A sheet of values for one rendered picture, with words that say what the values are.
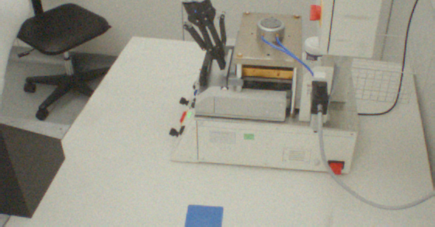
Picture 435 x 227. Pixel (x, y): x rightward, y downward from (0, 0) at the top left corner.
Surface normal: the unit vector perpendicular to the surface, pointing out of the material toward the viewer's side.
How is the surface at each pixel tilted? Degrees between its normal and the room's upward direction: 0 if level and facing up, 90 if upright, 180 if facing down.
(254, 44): 0
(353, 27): 90
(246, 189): 0
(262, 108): 90
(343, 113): 0
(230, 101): 90
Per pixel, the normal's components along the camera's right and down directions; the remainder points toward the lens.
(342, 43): -0.14, 0.59
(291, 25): -0.01, -0.81
